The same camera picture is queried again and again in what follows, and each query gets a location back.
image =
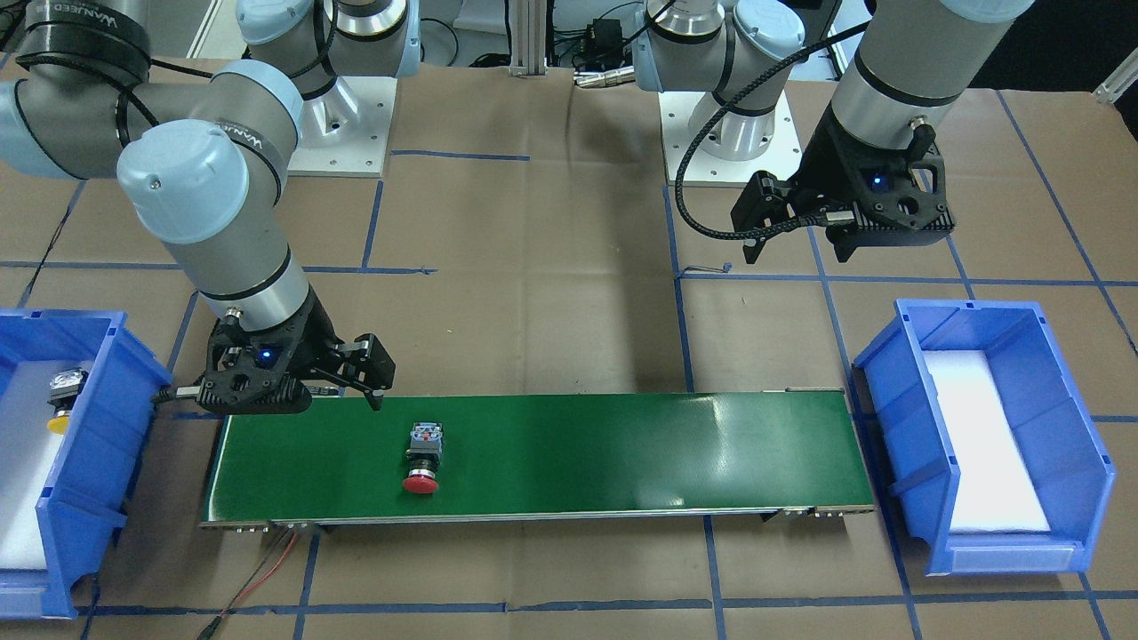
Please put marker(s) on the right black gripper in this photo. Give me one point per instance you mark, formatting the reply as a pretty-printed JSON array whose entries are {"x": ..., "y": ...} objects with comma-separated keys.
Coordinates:
[{"x": 317, "y": 336}]

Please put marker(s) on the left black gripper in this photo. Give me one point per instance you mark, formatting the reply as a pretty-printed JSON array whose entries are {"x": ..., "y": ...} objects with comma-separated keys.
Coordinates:
[{"x": 825, "y": 174}]

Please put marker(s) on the red push button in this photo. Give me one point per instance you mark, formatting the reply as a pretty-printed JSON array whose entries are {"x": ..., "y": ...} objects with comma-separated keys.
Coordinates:
[{"x": 423, "y": 456}]

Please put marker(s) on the yellow push button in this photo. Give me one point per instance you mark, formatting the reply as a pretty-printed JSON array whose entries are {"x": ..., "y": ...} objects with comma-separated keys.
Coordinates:
[{"x": 64, "y": 389}]

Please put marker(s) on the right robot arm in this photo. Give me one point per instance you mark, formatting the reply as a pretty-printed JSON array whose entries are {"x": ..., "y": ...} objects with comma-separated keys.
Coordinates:
[{"x": 204, "y": 166}]

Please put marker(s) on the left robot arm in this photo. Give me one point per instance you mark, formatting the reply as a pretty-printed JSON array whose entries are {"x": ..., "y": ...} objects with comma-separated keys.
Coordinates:
[{"x": 913, "y": 60}]

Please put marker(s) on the blue bin with buttons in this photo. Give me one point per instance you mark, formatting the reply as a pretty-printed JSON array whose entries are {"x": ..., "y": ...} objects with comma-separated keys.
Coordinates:
[{"x": 1067, "y": 461}]

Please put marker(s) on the green conveyor belt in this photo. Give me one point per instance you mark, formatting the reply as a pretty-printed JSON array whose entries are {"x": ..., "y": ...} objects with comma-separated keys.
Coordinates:
[{"x": 542, "y": 457}]

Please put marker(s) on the blue receiving bin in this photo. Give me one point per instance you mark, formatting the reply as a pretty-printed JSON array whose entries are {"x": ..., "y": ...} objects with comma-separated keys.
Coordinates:
[{"x": 82, "y": 503}]

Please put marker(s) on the white foam pad bin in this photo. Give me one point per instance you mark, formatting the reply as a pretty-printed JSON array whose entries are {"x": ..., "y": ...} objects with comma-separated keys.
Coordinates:
[
  {"x": 28, "y": 452},
  {"x": 995, "y": 493}
]

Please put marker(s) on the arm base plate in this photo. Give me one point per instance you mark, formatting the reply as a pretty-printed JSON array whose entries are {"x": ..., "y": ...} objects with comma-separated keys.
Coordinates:
[
  {"x": 737, "y": 147},
  {"x": 356, "y": 124}
]

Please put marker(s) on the aluminium frame post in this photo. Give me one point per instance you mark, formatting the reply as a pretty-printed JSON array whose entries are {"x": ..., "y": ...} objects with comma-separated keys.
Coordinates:
[{"x": 528, "y": 34}]

